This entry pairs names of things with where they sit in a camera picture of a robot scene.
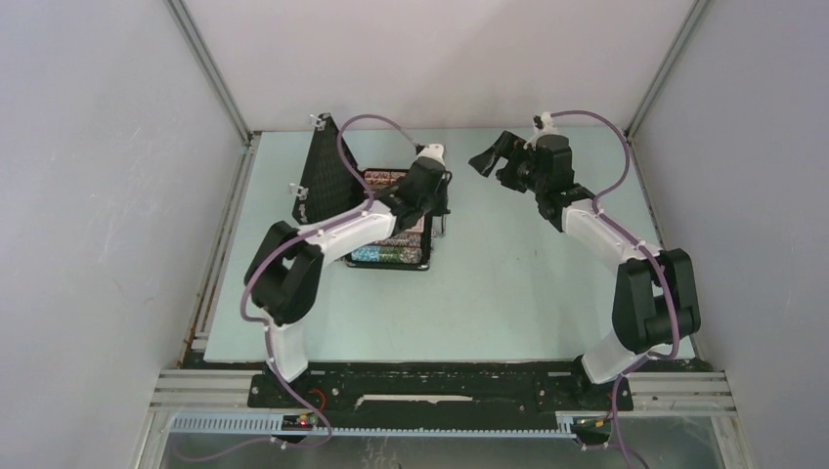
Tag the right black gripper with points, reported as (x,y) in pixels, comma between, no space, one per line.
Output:
(487,161)

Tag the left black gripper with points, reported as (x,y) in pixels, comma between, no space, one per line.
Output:
(441,207)

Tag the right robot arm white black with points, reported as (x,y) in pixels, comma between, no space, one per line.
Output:
(655,302)

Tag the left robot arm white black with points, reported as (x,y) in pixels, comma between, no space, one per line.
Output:
(282,282)

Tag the pink chip row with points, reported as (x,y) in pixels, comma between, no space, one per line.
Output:
(405,239)

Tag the top red chip row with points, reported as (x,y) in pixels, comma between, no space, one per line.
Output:
(380,179)

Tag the black poker case base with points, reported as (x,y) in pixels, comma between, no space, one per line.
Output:
(423,226)

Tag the blue green chip row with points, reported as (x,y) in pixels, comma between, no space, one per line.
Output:
(387,255)

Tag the silver case handle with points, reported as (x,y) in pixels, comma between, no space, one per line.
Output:
(439,226)

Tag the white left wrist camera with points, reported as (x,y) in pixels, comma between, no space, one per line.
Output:
(433,151)

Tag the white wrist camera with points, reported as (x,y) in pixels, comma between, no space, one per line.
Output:
(433,151)
(544,125)

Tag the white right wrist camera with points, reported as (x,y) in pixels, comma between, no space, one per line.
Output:
(544,125)

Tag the aluminium rail frame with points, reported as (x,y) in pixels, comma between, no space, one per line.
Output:
(704,394)

